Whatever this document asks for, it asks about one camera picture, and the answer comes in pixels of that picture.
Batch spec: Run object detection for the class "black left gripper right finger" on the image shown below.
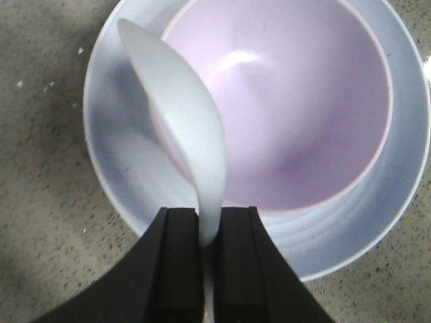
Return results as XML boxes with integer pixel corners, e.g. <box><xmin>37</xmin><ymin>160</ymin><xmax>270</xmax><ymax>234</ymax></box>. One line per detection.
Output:
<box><xmin>214</xmin><ymin>207</ymin><xmax>332</xmax><ymax>322</ymax></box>

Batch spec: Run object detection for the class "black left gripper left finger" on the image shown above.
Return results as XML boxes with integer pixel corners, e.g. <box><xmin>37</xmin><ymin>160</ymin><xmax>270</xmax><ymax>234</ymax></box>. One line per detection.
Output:
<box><xmin>36</xmin><ymin>207</ymin><xmax>203</xmax><ymax>322</ymax></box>

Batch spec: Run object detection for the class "white plastic spoon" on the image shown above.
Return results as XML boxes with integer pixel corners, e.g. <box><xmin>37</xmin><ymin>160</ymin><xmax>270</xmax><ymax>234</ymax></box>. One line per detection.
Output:
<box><xmin>117</xmin><ymin>18</ymin><xmax>227</xmax><ymax>247</ymax></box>

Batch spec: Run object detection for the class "purple plastic bowl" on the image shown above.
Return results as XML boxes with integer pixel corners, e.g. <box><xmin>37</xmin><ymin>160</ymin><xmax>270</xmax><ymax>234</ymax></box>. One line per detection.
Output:
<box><xmin>162</xmin><ymin>1</ymin><xmax>393</xmax><ymax>212</ymax></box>

